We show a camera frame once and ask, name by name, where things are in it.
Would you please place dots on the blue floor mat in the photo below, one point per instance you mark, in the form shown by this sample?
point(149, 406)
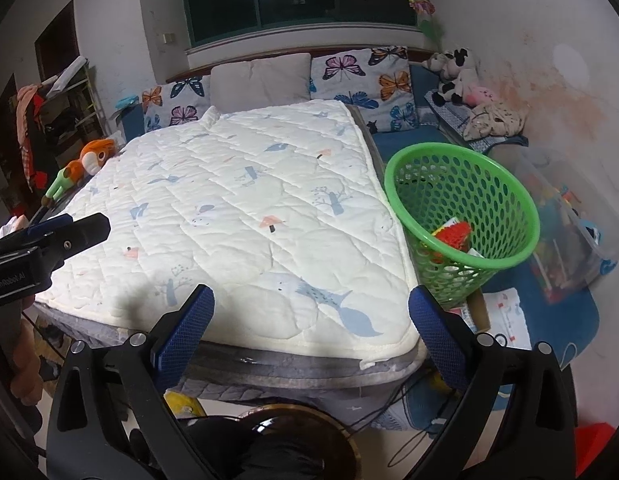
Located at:
point(569, 326)

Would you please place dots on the butterfly pillow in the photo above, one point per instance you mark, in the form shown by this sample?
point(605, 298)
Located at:
point(375, 80)
point(176, 103)

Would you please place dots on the green plastic basket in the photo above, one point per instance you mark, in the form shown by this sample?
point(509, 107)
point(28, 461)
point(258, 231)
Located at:
point(430, 183)

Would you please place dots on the pink plush toy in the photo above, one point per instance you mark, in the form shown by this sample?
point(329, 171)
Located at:
point(475, 95)

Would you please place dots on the grey pillow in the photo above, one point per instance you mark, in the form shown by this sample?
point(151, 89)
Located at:
point(247, 85)

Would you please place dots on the left hand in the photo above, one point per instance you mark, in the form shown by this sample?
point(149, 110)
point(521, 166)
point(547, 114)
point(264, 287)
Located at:
point(26, 384)

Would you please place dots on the patterned beige cloth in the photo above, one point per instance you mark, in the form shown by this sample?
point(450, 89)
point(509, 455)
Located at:
point(493, 119)

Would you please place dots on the white quilted blanket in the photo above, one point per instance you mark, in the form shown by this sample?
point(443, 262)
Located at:
point(278, 210)

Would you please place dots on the cluttered shelf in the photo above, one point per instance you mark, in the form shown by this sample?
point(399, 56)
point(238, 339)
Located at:
point(55, 120)

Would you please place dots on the left butterfly pillow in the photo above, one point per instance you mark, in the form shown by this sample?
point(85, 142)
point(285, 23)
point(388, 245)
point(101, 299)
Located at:
point(176, 103)

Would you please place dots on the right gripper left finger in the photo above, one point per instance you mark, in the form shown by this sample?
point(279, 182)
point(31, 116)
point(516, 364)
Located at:
point(148, 364)

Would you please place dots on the colourful pinwheel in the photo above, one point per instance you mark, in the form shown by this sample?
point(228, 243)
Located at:
point(426, 20)

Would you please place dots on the right butterfly pillow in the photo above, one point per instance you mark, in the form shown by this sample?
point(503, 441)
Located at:
point(375, 80)

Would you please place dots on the clear storage box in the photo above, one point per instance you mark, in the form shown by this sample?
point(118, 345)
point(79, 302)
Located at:
point(579, 240)

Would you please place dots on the black white plush cow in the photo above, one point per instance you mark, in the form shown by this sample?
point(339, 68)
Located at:
point(457, 70)

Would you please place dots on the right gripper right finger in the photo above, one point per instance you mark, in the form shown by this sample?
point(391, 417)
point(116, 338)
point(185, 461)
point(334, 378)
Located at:
point(475, 366)

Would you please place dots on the white paper sheet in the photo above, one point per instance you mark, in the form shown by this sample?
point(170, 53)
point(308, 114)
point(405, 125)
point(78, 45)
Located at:
point(496, 313)

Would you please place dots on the orange plush toy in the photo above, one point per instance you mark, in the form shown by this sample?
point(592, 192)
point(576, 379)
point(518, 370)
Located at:
point(91, 160)

